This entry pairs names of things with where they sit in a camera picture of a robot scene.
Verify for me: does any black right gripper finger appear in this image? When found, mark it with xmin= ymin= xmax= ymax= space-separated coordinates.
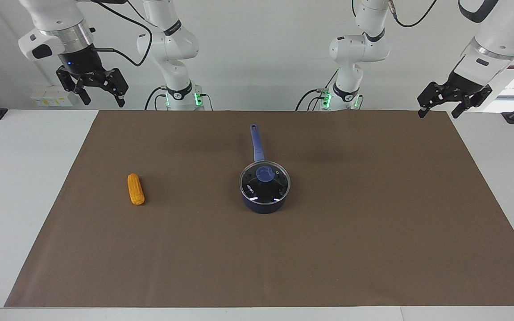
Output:
xmin=56 ymin=70 xmax=92 ymax=107
xmin=102 ymin=67 xmax=129 ymax=108

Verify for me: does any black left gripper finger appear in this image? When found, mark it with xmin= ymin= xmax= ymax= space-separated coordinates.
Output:
xmin=451 ymin=84 xmax=493 ymax=119
xmin=417 ymin=81 xmax=448 ymax=119

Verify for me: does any yellow corn cob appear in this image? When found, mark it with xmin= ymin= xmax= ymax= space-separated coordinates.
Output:
xmin=127 ymin=173 xmax=145 ymax=206

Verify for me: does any glass lid with blue knob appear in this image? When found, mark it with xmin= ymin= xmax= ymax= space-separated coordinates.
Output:
xmin=240 ymin=161 xmax=291 ymax=202

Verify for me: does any dark blue saucepan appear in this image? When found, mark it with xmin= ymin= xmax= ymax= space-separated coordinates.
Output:
xmin=239 ymin=124 xmax=291 ymax=214

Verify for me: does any brown table mat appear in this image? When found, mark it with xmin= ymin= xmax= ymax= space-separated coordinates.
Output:
xmin=4 ymin=110 xmax=514 ymax=308

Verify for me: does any white wall socket box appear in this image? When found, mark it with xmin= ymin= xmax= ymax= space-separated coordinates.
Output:
xmin=30 ymin=85 xmax=74 ymax=108

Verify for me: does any black right base cable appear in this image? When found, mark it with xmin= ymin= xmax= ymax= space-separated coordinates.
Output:
xmin=144 ymin=86 xmax=169 ymax=111

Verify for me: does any black base cable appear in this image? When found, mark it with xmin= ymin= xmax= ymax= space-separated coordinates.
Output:
xmin=144 ymin=86 xmax=169 ymax=111
xmin=295 ymin=69 xmax=340 ymax=111

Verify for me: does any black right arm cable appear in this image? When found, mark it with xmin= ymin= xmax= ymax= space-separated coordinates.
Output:
xmin=88 ymin=0 xmax=153 ymax=68

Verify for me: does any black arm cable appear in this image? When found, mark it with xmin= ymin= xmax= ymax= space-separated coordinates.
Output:
xmin=88 ymin=0 xmax=153 ymax=68
xmin=388 ymin=0 xmax=439 ymax=28

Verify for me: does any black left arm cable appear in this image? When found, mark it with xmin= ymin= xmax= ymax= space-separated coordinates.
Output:
xmin=388 ymin=0 xmax=439 ymax=28

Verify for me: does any black left base cable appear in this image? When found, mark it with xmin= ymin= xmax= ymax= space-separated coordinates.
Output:
xmin=295 ymin=69 xmax=340 ymax=111

